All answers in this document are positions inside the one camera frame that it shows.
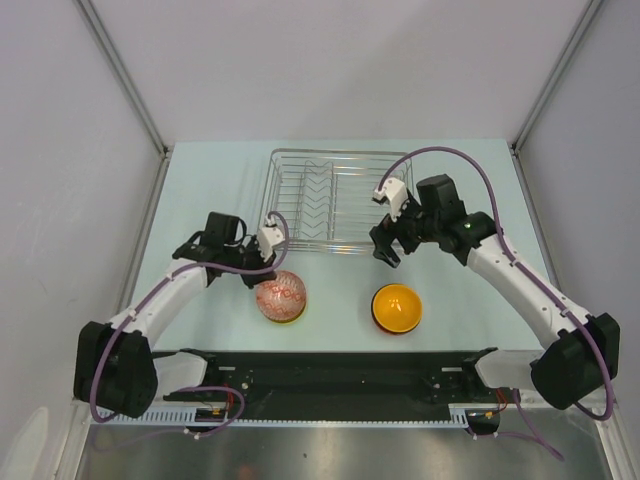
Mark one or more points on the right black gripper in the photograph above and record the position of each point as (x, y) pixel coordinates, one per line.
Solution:
(383, 235)

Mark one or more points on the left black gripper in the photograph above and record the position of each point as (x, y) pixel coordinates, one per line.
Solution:
(260, 264)

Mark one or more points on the red patterned blue zigzag bowl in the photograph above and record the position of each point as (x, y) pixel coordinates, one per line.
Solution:
(287, 284)

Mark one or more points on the yellow green bowl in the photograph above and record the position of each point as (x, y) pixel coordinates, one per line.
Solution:
(295, 320)

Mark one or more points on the orange yellow bowl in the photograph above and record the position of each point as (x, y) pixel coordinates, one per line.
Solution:
(396, 304)

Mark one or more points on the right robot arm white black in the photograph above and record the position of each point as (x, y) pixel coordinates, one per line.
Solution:
(580, 350)

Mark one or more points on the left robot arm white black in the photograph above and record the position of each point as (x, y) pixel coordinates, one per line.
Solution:
(116, 370)

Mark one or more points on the orange bottom bowl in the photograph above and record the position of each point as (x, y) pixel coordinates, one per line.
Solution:
(395, 330)

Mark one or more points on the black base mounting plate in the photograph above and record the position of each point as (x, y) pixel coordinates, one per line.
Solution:
(345, 387)

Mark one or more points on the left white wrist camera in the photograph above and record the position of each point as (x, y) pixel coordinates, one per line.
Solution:
(268, 238)

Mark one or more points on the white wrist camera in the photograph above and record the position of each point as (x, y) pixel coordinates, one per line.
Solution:
(395, 194)
(268, 238)

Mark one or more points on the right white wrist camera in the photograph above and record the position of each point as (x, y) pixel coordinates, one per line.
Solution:
(395, 194)

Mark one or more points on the metal wire dish rack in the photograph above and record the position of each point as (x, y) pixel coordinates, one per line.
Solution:
(325, 197)

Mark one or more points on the white slotted cable duct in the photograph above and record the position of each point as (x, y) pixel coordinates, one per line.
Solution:
(193, 417)

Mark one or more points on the left aluminium corner post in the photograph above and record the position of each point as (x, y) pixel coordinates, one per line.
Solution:
(117, 66)

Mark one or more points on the aluminium corner post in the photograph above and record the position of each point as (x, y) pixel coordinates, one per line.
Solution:
(568, 52)
(117, 66)

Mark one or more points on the right aluminium corner post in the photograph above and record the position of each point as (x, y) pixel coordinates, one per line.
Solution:
(568, 52)

